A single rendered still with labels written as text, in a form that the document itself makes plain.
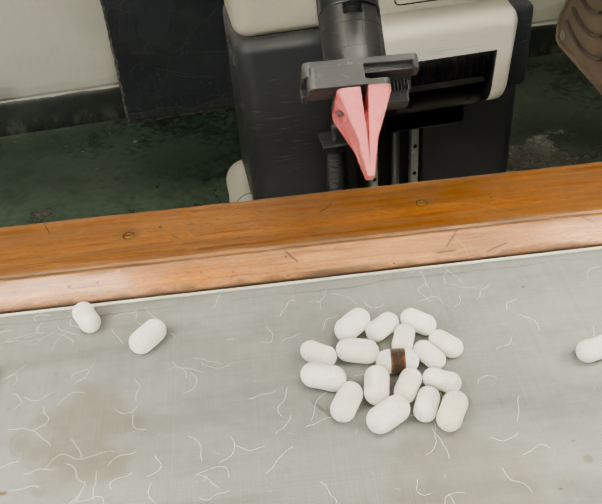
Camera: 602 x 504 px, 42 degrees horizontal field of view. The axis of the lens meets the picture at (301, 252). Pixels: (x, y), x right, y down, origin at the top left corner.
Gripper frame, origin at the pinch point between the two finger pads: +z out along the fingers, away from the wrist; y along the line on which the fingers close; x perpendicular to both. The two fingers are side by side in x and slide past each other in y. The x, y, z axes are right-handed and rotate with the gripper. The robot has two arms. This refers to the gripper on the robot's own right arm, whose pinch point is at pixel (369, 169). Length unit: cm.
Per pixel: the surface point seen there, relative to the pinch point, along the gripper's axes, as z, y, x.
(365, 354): 16.1, -2.4, -0.6
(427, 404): 20.7, 1.4, -4.9
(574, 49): 2.5, 7.5, -27.8
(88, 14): -104, -56, 159
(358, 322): 13.2, -2.4, 1.7
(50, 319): 9.2, -30.7, 8.3
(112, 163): -58, -53, 166
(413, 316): 13.2, 2.4, 1.6
